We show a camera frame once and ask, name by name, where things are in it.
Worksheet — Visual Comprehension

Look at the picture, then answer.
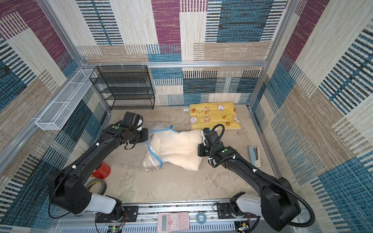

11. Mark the cream fleece blanket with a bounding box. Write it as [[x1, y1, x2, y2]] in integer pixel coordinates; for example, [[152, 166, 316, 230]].
[[160, 130, 203, 171]]

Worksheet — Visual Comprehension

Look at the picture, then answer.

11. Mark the clear vacuum bag blue zipper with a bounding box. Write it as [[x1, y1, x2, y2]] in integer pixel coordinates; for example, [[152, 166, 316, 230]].
[[142, 121, 178, 171]]

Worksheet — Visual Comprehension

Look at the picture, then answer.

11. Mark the yellow cartoon print blanket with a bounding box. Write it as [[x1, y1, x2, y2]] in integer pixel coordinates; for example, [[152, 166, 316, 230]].
[[189, 102, 241, 130]]

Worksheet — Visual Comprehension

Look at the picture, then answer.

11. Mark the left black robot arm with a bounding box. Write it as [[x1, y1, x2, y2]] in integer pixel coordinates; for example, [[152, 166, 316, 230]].
[[48, 112, 148, 220]]

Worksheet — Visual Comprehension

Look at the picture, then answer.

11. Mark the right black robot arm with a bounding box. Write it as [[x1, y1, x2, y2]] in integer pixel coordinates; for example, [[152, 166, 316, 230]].
[[198, 124, 316, 232]]

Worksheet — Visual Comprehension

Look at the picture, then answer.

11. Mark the light blue stapler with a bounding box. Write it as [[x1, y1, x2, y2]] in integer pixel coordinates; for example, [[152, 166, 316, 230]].
[[248, 146, 261, 168]]

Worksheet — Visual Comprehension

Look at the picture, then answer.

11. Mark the red pencil cup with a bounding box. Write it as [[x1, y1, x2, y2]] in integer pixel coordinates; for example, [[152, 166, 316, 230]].
[[91, 162, 111, 180]]

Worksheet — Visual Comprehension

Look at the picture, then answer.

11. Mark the light blue tape roll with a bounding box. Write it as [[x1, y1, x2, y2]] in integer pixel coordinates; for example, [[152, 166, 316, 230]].
[[196, 212, 207, 225]]

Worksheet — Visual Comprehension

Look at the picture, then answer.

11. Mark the grey tape roll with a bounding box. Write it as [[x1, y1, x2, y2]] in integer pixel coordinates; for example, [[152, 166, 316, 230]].
[[85, 178, 107, 195]]

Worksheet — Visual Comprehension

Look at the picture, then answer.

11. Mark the pink calculator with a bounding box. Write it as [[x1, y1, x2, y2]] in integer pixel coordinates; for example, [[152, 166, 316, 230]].
[[157, 212, 190, 233]]

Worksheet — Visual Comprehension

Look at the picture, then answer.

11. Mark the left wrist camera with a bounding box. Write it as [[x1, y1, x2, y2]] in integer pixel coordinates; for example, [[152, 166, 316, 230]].
[[136, 115, 143, 131]]

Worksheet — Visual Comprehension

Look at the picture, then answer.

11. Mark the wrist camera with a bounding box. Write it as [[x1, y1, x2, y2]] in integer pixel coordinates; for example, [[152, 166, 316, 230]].
[[136, 115, 143, 131], [201, 128, 211, 147]]

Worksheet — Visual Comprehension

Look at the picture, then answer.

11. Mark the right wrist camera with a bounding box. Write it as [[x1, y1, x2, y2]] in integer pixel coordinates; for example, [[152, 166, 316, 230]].
[[201, 128, 211, 147]]

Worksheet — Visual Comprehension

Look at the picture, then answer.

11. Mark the black wire mesh shelf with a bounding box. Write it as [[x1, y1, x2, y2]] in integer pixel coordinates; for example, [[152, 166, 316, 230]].
[[89, 65, 155, 110]]

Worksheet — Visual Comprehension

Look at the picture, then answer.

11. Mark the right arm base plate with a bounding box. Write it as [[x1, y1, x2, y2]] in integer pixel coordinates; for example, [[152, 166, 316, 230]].
[[212, 202, 257, 219]]

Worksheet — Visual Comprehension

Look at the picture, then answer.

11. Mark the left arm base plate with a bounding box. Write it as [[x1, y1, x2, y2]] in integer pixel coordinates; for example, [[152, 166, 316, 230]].
[[95, 205, 139, 223]]

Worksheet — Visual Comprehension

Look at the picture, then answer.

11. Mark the white wire mesh basket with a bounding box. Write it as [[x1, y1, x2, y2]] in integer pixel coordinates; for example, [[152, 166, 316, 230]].
[[36, 70, 93, 131]]

